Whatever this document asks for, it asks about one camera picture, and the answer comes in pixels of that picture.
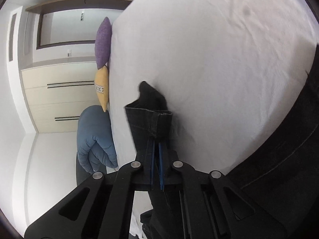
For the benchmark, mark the cream wardrobe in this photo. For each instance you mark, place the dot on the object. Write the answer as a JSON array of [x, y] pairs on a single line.
[[57, 99]]

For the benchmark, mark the white light switch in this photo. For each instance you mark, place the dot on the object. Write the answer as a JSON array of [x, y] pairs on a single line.
[[69, 53]]

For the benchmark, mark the yellow pillow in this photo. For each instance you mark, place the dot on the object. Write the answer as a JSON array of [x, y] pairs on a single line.
[[102, 87]]

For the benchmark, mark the purple pillow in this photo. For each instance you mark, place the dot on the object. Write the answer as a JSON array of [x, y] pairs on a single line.
[[102, 42]]

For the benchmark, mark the rolled blue duvet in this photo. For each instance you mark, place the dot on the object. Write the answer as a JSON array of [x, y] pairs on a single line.
[[93, 134]]

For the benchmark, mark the bed with white sheet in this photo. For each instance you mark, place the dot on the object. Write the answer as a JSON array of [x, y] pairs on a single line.
[[211, 67]]

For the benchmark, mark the white switch panel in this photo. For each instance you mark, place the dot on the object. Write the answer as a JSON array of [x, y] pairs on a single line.
[[82, 15]]

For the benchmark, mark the black denim pants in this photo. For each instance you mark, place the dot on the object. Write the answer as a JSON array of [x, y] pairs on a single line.
[[147, 119]]

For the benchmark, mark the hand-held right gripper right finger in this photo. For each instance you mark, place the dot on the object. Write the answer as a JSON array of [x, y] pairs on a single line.
[[161, 165]]

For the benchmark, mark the dark wooden door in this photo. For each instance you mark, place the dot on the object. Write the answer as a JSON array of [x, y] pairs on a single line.
[[74, 29]]

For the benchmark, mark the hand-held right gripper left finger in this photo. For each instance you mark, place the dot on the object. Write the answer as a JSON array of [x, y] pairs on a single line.
[[150, 164]]

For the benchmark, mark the grey padded headboard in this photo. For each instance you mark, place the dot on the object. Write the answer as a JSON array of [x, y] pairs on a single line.
[[81, 176]]

